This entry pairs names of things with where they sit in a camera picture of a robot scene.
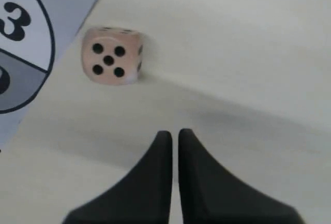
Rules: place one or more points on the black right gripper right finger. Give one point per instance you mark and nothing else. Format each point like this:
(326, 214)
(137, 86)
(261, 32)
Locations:
(209, 193)

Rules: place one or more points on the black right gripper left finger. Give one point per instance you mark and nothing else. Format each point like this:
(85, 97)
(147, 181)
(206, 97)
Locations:
(142, 196)

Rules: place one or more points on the beige wooden die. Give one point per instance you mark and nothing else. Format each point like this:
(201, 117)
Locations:
(112, 55)

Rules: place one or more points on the printed paper game board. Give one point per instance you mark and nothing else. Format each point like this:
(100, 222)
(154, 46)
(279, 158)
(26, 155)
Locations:
(34, 35)

